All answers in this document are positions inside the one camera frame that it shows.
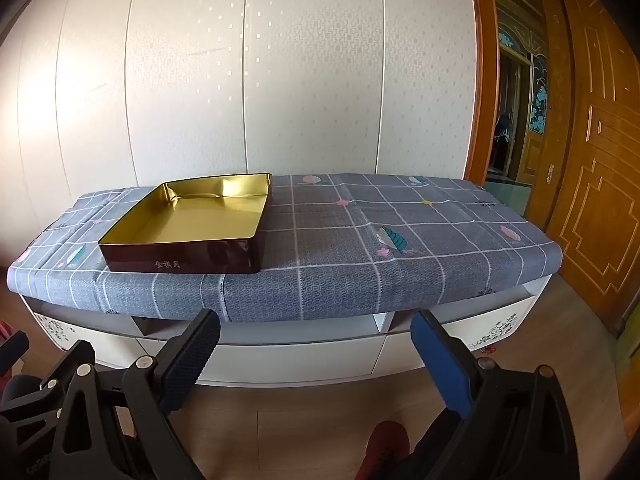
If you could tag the dark hanging cloth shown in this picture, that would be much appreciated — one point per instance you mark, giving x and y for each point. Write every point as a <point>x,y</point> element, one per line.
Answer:
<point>502,130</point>

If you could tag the brown tin box gold inside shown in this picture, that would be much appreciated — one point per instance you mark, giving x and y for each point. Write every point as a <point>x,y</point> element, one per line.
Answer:
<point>190,220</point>

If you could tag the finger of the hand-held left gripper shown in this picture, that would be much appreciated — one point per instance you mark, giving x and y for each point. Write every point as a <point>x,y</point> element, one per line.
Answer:
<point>12,347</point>

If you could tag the small red ornament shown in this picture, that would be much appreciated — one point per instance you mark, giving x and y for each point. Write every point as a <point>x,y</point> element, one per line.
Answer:
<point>487,348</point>

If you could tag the white floral-print drawer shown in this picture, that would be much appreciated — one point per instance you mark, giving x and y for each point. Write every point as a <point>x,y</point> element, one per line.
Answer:
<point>500,320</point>
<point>100,340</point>

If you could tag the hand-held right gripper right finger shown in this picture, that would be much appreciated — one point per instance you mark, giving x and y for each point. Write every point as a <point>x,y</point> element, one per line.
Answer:
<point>442,365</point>

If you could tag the red shoe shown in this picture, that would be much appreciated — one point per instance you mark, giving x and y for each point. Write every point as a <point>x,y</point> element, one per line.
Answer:
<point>382,450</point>

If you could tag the blue patterned glass door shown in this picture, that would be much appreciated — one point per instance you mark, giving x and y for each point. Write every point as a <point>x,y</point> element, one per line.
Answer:
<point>537,105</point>

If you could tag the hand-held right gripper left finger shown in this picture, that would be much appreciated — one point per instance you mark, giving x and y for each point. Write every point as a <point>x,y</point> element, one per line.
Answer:
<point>185,360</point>

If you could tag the grey checked leaf-print cloth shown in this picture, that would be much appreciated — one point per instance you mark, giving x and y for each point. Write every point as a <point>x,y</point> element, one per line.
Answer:
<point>350,260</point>

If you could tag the red patterned cloth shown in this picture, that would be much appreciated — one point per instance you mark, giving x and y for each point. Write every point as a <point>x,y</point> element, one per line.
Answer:
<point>6,330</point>

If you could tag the orange wooden door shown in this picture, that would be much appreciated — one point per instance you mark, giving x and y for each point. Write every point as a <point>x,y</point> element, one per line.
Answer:
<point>600,160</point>

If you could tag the white cabinet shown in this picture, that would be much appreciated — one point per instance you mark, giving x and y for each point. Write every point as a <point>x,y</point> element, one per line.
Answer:
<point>380,322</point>

